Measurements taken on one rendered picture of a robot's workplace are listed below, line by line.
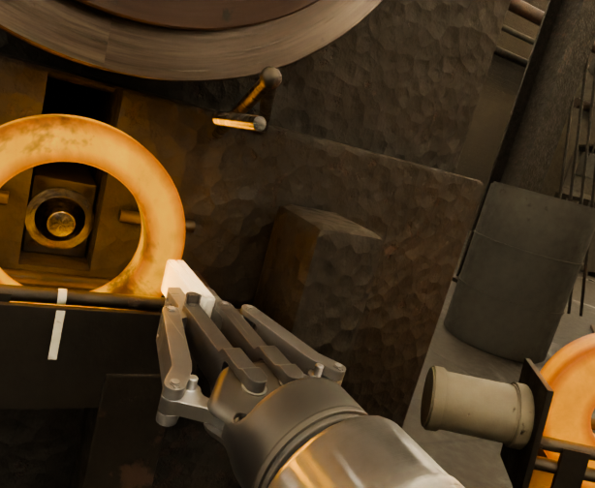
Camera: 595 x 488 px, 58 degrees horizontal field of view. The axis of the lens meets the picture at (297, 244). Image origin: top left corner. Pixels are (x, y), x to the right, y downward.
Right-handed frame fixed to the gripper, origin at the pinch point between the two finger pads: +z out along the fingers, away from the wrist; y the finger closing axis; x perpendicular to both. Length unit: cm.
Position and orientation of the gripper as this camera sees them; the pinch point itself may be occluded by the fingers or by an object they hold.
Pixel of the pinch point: (186, 294)
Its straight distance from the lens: 43.6
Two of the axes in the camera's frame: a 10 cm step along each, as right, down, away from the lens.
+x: 2.6, -9.2, -2.9
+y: 8.2, 0.6, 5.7
